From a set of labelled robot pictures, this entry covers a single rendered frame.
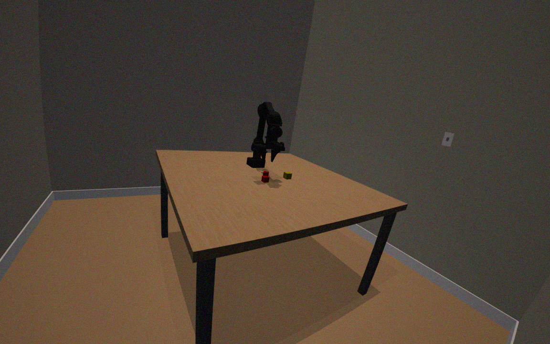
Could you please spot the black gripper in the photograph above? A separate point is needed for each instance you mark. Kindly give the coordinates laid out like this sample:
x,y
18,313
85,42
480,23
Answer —
x,y
262,148

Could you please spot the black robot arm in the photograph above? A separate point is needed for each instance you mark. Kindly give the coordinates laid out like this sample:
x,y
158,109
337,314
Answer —
x,y
267,113

